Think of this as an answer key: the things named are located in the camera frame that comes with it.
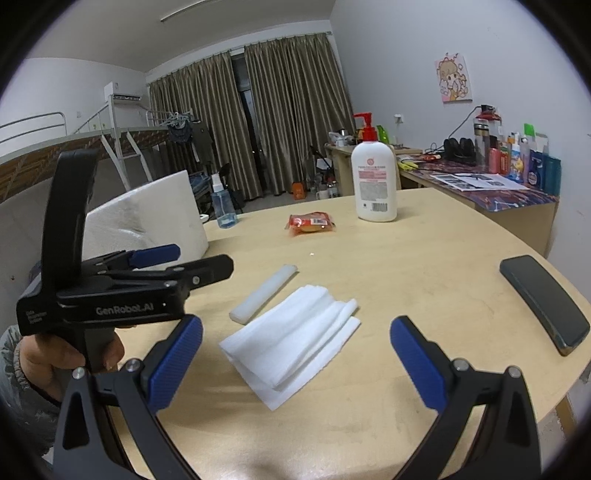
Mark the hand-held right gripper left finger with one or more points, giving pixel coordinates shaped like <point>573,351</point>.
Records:
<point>178,364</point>

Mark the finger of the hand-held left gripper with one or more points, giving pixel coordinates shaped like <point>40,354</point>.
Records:
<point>207,270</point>
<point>154,254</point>

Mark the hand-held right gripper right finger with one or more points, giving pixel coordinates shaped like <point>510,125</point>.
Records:
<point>415,364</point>

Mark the white foam box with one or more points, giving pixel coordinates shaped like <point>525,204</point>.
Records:
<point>152,217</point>

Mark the white cloth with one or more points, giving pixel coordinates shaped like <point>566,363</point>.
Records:
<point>291,346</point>

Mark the person's left forearm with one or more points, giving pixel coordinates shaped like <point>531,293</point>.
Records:
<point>18,397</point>

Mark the person's left hand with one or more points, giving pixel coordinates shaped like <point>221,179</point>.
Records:
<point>51,364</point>

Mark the white plastic stick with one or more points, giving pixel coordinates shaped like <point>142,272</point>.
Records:
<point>263,299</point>

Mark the clear blue spray bottle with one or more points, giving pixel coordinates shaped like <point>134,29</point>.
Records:
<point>224,205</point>

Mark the blue plaid blanket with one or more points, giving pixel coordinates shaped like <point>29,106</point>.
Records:
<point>198,184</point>

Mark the red snack packet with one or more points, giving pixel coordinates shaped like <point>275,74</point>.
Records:
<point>311,223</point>

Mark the olive hanging garment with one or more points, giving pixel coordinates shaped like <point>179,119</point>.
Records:
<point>203,143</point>

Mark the dark blue hanging garment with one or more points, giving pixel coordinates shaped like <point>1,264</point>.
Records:
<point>179,134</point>

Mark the brown curtain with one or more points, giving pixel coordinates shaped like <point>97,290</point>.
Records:
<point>198,129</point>
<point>295,115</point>

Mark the white kettle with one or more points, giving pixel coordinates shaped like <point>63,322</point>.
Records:
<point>322,194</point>

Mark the white air conditioner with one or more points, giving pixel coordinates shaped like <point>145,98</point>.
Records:
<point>121,91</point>

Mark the dark rectangular case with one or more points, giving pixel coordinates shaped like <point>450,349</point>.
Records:
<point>545,304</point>

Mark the white lotion bottle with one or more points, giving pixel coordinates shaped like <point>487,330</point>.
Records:
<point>374,184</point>

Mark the desk with red patterned cover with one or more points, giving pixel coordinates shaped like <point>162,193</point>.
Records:
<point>508,198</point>

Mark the printed paper sheet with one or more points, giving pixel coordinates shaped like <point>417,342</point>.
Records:
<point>480,181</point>

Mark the yellow cloth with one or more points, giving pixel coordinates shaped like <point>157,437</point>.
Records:
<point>408,162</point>

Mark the black headphones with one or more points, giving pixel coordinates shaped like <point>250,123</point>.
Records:
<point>459,150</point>

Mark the green translucent object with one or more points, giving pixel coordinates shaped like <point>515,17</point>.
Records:
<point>383,134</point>

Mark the row of toiletry bottles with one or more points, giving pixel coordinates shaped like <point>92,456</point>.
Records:
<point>535,168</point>

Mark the thermos with red lid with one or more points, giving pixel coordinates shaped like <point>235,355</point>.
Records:
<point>485,136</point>

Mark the ceiling tube light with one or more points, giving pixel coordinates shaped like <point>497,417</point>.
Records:
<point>189,10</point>

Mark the cartoon wall poster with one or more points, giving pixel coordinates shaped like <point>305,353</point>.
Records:
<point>455,77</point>

